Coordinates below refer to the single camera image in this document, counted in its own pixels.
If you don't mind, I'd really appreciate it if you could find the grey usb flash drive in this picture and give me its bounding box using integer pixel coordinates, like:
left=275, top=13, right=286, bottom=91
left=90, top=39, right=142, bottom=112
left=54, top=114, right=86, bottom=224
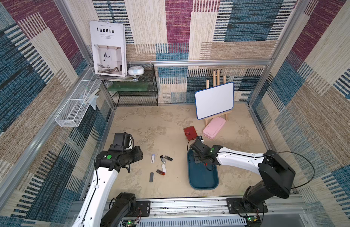
left=149, top=172, right=154, bottom=183

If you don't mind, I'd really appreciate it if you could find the dark red usb drive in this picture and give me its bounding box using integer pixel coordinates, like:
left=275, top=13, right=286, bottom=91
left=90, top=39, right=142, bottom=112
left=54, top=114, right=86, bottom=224
left=156, top=169, right=165, bottom=176

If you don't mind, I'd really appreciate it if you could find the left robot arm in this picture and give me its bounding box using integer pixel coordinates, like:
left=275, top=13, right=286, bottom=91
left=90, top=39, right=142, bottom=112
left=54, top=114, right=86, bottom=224
left=72, top=132, right=143, bottom=227

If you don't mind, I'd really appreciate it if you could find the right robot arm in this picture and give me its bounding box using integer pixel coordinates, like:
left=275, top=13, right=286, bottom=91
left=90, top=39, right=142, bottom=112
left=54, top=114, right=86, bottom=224
left=190, top=138, right=311, bottom=213

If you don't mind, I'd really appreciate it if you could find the teal storage tray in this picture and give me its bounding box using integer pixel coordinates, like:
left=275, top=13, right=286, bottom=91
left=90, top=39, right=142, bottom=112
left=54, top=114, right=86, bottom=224
left=187, top=149, right=219, bottom=190

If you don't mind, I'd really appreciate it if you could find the black usb flash drive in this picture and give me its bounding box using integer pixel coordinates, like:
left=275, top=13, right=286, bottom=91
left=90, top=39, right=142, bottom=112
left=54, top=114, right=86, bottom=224
left=164, top=156, right=173, bottom=161

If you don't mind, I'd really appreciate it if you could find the silver swivel usb drive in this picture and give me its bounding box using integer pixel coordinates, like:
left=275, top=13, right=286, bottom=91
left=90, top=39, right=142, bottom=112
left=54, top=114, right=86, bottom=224
left=160, top=156, right=166, bottom=164

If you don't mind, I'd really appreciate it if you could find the red leather wallet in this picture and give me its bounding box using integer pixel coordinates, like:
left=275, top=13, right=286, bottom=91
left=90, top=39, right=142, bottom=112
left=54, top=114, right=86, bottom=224
left=183, top=126, right=198, bottom=141

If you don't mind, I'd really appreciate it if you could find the pink plastic case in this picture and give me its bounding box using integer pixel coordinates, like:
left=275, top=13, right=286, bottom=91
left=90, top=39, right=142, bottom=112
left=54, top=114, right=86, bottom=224
left=203, top=117, right=226, bottom=139

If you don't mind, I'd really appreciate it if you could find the blue framed whiteboard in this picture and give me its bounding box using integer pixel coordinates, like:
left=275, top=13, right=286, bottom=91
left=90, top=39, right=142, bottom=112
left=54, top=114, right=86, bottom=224
left=195, top=82, right=234, bottom=120

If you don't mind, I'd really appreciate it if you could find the green board on shelf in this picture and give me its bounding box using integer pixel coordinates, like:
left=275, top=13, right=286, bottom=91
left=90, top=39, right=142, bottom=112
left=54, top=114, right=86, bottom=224
left=107, top=82, right=148, bottom=92

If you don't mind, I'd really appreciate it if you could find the white round device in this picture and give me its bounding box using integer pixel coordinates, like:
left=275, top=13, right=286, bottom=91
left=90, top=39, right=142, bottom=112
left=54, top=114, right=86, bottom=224
left=128, top=66, right=144, bottom=76

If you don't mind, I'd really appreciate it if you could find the Inedia magazine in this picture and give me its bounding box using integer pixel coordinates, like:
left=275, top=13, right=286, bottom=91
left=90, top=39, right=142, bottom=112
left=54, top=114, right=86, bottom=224
left=89, top=20, right=127, bottom=77

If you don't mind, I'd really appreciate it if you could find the black wire shelf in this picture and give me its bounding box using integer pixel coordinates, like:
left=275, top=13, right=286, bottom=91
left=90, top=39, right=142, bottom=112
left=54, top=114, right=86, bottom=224
left=98, top=64, right=159, bottom=107

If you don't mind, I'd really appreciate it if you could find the white wire basket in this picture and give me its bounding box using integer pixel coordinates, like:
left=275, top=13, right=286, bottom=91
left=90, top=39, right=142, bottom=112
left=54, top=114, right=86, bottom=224
left=55, top=79, right=100, bottom=127

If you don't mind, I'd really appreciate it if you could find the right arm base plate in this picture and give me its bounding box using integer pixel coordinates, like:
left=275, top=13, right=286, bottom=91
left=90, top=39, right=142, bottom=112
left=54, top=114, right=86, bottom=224
left=226, top=197, right=269, bottom=214

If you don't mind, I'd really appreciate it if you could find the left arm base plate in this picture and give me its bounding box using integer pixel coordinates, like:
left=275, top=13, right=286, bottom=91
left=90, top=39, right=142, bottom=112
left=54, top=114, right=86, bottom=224
left=109, top=201, right=151, bottom=218

